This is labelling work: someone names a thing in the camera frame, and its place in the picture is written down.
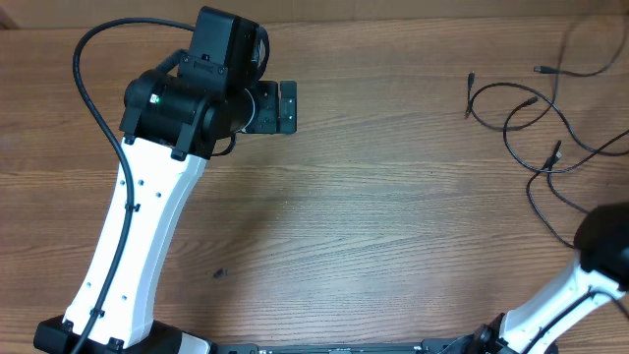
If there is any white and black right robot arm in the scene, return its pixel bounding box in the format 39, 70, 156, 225
496, 203, 628, 353

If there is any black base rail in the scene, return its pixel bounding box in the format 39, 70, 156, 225
210, 322, 559, 354

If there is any black USB cable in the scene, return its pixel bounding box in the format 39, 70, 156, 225
501, 84, 629, 250

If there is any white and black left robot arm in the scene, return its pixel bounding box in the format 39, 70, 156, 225
33, 7, 297, 353

